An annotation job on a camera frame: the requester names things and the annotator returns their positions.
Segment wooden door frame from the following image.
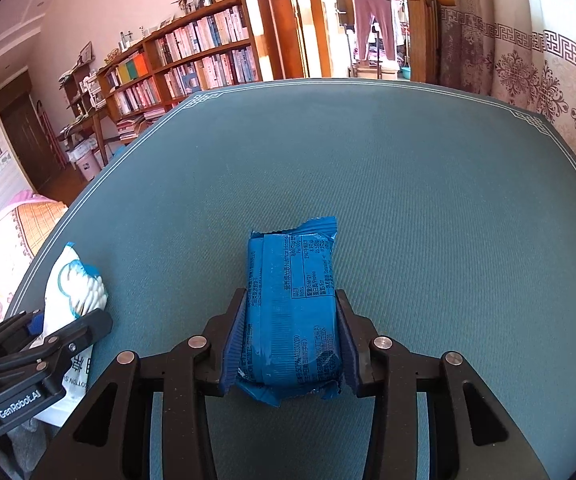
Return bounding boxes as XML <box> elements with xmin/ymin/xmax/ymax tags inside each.
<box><xmin>268</xmin><ymin>0</ymin><xmax>334</xmax><ymax>81</ymax></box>

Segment wooden door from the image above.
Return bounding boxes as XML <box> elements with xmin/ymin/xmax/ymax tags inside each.
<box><xmin>402</xmin><ymin>0</ymin><xmax>441</xmax><ymax>83</ymax></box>

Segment white plastic packet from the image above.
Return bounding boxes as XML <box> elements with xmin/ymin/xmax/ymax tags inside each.
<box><xmin>38</xmin><ymin>241</ymin><xmax>109</xmax><ymax>428</ymax></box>

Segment tall wooden bookshelf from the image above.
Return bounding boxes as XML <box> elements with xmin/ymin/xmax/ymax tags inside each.
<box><xmin>143</xmin><ymin>0</ymin><xmax>269</xmax><ymax>111</ymax></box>

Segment teal table cover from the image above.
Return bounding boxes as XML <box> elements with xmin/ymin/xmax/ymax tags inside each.
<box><xmin>5</xmin><ymin>78</ymin><xmax>576</xmax><ymax>480</ymax></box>

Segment blue snack packet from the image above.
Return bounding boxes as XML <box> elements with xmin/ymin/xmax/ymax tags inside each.
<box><xmin>233</xmin><ymin>216</ymin><xmax>344</xmax><ymax>407</ymax></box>

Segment white patterned curtain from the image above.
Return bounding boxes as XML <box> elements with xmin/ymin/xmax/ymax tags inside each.
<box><xmin>438</xmin><ymin>0</ymin><xmax>576</xmax><ymax>211</ymax></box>

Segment purple hanging pants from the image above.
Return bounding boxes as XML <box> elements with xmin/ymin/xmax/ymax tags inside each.
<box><xmin>350</xmin><ymin>0</ymin><xmax>399</xmax><ymax>63</ymax></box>

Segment stack of books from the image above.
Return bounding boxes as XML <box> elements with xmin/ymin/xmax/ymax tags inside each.
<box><xmin>117</xmin><ymin>107</ymin><xmax>169</xmax><ymax>142</ymax></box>

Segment low wooden bookshelf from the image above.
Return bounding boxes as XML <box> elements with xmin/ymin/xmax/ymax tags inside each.
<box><xmin>97</xmin><ymin>51</ymin><xmax>165</xmax><ymax>123</ymax></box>

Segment pink patterned bed quilt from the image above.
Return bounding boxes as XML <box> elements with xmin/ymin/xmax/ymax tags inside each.
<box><xmin>0</xmin><ymin>190</ymin><xmax>69</xmax><ymax>341</ymax></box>

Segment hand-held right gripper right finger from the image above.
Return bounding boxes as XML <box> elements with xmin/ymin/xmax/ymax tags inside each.
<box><xmin>334</xmin><ymin>287</ymin><xmax>551</xmax><ymax>480</ymax></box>

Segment cluttered wooden desk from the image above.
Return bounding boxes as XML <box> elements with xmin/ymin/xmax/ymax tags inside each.
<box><xmin>58</xmin><ymin>42</ymin><xmax>108</xmax><ymax>161</ymax></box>

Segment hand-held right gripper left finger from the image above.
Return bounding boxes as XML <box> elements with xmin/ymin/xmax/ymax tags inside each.
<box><xmin>30</xmin><ymin>287</ymin><xmax>249</xmax><ymax>480</ymax></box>

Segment rows of books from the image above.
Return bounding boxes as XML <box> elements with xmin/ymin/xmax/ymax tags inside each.
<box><xmin>153</xmin><ymin>5</ymin><xmax>260</xmax><ymax>106</ymax></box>

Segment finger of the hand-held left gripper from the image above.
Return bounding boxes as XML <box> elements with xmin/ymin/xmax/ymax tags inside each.
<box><xmin>0</xmin><ymin>310</ymin><xmax>45</xmax><ymax>357</ymax></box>
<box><xmin>0</xmin><ymin>308</ymin><xmax>114</xmax><ymax>386</ymax></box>

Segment dark wooden wardrobe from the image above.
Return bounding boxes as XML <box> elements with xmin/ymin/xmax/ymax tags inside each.
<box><xmin>0</xmin><ymin>72</ymin><xmax>66</xmax><ymax>181</ymax></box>

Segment white storage bin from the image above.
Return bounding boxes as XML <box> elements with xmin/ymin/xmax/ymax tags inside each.
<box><xmin>68</xmin><ymin>140</ymin><xmax>105</xmax><ymax>182</ymax></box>

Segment colourful book rows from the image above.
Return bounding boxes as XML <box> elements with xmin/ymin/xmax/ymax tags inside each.
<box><xmin>105</xmin><ymin>55</ymin><xmax>161</xmax><ymax>116</ymax></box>

